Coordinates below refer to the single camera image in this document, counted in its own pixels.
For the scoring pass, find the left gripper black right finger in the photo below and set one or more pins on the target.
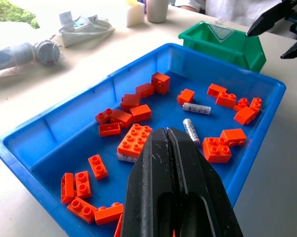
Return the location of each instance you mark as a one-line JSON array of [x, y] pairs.
[[200, 187]]

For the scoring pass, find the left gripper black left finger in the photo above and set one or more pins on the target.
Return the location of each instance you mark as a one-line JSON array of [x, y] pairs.
[[148, 187]]

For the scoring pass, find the green plastic bin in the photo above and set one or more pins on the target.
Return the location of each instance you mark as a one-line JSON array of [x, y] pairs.
[[237, 53]]

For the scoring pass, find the silver AA battery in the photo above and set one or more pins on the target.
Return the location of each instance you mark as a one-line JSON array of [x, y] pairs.
[[191, 130], [196, 108], [126, 158]]

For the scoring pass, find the red 2x2 plastic building brick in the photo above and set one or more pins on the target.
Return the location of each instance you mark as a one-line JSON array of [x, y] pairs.
[[216, 149]]

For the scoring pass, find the orange building block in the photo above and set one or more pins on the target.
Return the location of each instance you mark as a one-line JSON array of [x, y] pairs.
[[103, 116], [215, 89], [68, 187], [256, 105], [108, 214], [233, 136], [145, 90], [241, 104], [98, 166], [130, 101], [160, 82], [186, 96], [81, 209], [244, 115], [118, 228], [226, 100], [83, 184], [140, 112], [109, 129], [121, 118]]

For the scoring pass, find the red 2x4 plastic building brick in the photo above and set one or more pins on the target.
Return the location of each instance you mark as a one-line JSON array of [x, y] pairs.
[[133, 140]]

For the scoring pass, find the person in white shirt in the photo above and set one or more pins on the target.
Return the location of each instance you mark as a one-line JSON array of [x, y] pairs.
[[232, 10]]

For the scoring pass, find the blue plastic tray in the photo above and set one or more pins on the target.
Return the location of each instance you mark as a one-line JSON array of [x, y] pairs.
[[64, 138]]

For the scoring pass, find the grey cylindrical cup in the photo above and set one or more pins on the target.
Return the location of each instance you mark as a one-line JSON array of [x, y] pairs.
[[157, 10]]

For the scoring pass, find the white foam block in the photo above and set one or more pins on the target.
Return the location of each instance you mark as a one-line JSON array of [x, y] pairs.
[[134, 15]]

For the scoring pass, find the clear bag with white item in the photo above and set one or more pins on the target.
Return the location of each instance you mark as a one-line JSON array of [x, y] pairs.
[[86, 30]]

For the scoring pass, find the plastic-wrapped grey blue item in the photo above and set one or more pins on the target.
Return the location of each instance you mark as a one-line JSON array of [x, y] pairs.
[[27, 55]]

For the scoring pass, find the green leafy object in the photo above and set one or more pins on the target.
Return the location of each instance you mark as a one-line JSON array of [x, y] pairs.
[[12, 12]]

